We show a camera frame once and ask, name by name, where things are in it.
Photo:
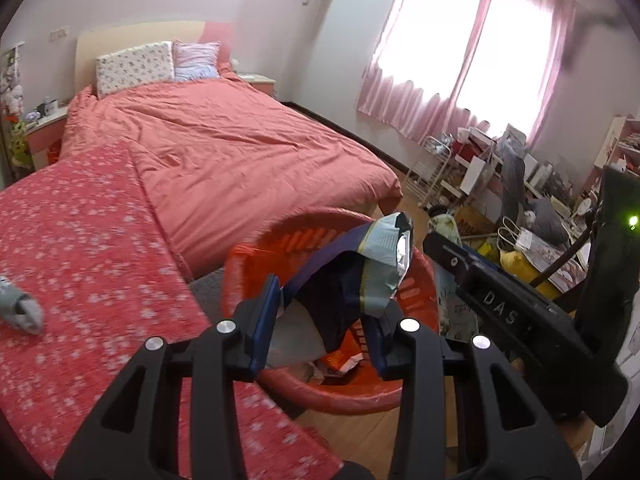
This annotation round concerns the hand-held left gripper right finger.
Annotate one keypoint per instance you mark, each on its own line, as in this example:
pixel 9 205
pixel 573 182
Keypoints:
pixel 382 355

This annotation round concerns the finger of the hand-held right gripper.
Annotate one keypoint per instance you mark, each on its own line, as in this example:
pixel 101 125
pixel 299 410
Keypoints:
pixel 450 260

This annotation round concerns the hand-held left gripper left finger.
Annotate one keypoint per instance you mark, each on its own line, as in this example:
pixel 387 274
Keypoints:
pixel 265 330

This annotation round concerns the pink plastic basket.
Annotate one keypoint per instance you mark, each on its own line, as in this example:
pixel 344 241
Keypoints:
pixel 320 395

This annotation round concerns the red plastic bin bag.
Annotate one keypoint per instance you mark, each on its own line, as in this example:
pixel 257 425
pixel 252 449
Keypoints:
pixel 240 257

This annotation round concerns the dark blue cracker packet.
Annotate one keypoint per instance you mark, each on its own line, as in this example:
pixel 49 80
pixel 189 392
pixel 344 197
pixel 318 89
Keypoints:
pixel 340 290

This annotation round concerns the grey cloth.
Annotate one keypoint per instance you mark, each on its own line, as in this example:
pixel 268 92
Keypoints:
pixel 22 310

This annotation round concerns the printed tote bag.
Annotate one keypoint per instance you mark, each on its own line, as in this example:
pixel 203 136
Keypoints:
pixel 452 315

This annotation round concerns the yellow bag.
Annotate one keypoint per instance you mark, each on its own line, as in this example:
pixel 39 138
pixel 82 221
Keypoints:
pixel 520 267

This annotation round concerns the white paper bag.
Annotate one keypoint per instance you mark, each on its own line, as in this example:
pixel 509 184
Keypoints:
pixel 522 240

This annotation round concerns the white desk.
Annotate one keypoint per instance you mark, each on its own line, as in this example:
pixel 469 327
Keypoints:
pixel 475 170

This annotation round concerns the black office chair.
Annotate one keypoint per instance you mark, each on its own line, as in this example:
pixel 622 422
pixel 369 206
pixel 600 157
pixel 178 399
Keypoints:
pixel 512 185

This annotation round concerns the grey cushion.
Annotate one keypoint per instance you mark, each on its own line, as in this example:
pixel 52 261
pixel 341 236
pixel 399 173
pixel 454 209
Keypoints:
pixel 547 220

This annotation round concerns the pink curtain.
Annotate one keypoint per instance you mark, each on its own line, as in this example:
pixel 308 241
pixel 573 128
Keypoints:
pixel 390 90

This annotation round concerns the bed with red cover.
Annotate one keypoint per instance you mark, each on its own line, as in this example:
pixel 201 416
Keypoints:
pixel 225 150

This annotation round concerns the pink bookshelf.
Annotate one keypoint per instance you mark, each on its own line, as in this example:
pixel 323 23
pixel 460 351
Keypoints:
pixel 620 135

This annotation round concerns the red floral blanket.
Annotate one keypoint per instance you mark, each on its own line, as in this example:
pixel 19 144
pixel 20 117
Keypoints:
pixel 75 220

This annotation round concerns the pale wooden nightstand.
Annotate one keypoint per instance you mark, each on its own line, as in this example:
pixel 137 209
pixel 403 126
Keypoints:
pixel 257 80

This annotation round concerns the pink striped pillow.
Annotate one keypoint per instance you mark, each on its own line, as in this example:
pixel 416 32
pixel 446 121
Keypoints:
pixel 195 60

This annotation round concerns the pink nightstand with clutter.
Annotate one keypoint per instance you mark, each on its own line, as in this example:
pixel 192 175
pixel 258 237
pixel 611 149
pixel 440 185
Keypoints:
pixel 42 140

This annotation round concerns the white floral pillow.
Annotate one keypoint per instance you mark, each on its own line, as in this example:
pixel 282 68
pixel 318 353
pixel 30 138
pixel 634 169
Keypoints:
pixel 135 65

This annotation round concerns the green plush toy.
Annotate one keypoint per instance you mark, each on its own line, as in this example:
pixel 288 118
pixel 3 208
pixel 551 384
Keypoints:
pixel 17 142

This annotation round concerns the cream and pink headboard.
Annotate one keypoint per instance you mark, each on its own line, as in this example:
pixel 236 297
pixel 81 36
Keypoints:
pixel 125 35

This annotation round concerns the stuffed toys on stand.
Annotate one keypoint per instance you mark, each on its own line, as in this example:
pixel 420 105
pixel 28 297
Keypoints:
pixel 11 80

